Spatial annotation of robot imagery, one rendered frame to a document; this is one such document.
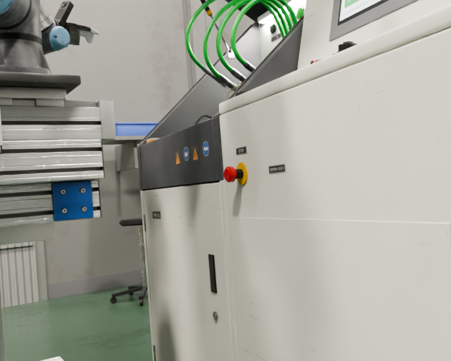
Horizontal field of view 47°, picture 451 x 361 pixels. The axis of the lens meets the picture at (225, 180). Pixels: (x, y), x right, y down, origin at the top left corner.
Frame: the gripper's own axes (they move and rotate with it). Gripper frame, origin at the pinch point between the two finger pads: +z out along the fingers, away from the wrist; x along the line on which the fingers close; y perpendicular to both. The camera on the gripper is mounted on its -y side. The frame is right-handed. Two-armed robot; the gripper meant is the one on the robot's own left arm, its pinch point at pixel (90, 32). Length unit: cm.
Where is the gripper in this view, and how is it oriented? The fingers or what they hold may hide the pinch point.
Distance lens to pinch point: 228.5
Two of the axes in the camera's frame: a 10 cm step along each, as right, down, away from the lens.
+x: 8.4, 0.6, -5.4
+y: -0.4, 10.0, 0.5
